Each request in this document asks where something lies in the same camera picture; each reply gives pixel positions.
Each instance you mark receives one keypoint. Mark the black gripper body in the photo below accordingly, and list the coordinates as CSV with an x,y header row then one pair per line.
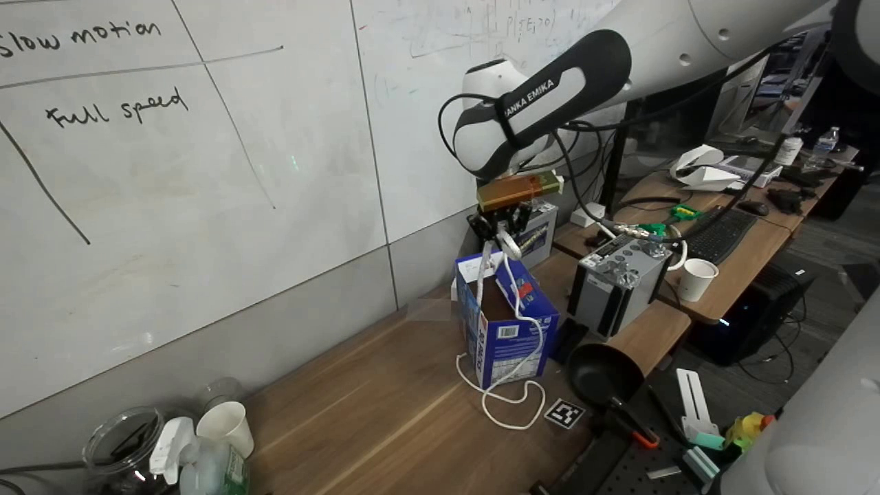
x,y
498,222

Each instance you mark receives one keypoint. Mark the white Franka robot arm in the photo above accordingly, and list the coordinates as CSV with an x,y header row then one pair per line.
x,y
568,86

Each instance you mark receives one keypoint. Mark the blue cardboard box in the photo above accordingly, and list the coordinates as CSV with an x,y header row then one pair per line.
x,y
513,354

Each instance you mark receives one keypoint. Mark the white power adapter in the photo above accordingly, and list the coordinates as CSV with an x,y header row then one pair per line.
x,y
587,217

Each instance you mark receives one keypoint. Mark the silver metal toaster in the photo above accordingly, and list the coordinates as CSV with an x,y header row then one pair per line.
x,y
613,280

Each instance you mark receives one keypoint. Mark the green plastic object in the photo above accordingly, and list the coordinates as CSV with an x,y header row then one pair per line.
x,y
683,212

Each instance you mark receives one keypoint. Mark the white paper cup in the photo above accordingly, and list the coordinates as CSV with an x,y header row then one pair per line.
x,y
227,428
697,280

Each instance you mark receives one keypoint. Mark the black white fiducial tag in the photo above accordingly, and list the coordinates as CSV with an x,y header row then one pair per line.
x,y
564,415

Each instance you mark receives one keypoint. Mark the white plastic device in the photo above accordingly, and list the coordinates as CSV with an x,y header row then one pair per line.
x,y
701,166

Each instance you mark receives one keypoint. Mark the black keyboard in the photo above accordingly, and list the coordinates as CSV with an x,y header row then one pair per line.
x,y
718,234

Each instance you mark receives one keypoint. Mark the white plastic strip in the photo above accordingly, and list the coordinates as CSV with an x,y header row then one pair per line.
x,y
694,394

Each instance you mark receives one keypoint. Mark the black computer under desk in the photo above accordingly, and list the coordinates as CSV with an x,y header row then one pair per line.
x,y
752,317

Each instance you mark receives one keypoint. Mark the small black desk object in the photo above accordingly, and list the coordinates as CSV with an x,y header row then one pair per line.
x,y
785,196

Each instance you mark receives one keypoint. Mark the teal plastic object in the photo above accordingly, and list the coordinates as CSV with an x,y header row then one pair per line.
x,y
704,464

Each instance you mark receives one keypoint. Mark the yellow green toy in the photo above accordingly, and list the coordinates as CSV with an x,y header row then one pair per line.
x,y
745,428

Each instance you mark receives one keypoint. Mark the clear plastic cup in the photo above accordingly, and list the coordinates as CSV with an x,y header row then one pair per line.
x,y
220,388

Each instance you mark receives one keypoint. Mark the white whiteboard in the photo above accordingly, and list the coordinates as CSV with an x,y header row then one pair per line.
x,y
183,230

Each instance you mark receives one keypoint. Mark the white bottle on desk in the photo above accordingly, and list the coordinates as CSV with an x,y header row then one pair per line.
x,y
826,148

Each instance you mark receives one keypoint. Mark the clear glass jar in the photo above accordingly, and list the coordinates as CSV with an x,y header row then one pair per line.
x,y
119,442

